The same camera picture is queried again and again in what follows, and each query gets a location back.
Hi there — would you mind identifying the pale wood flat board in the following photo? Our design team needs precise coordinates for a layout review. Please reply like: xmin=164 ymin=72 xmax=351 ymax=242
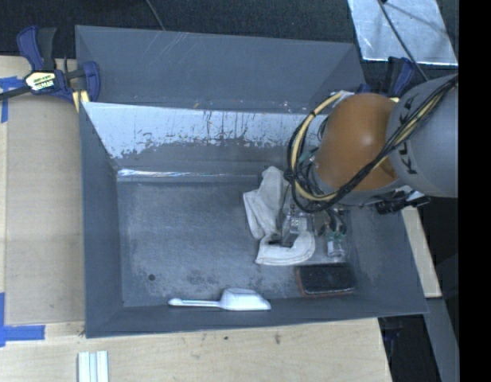
xmin=4 ymin=96 xmax=88 ymax=327

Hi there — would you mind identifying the grey metal bin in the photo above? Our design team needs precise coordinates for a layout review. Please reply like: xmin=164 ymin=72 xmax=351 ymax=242
xmin=74 ymin=25 xmax=431 ymax=339

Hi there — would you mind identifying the white plastic scoop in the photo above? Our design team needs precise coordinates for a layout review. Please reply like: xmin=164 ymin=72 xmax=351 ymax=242
xmin=167 ymin=287 xmax=272 ymax=312

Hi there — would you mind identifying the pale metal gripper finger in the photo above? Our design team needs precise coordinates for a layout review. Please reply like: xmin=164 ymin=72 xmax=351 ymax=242
xmin=281 ymin=211 xmax=309 ymax=250

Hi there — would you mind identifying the black cylinder on white bracket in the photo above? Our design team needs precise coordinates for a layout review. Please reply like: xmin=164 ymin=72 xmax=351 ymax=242
xmin=372 ymin=191 xmax=432 ymax=216

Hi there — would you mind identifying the white cloth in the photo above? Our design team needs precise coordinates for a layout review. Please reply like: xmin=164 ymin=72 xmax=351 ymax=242
xmin=242 ymin=166 xmax=317 ymax=267

